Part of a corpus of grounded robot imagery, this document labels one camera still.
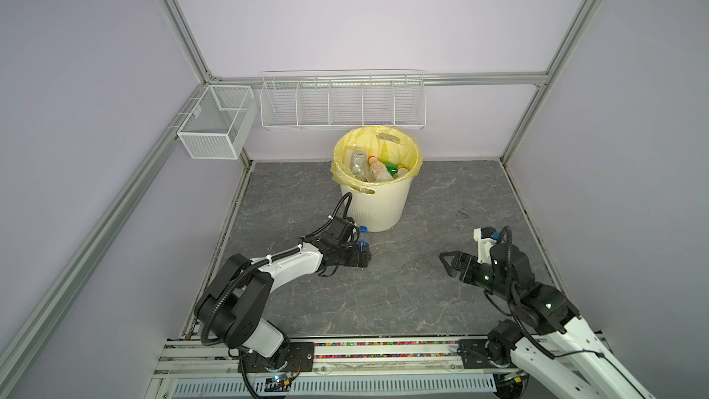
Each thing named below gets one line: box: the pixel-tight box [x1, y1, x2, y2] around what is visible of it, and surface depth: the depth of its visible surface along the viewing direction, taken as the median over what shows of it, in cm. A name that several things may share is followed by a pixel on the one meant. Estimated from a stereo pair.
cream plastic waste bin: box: [339, 177, 413, 233], surface depth 88 cm
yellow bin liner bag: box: [330, 125, 424, 194], surface depth 93 cm
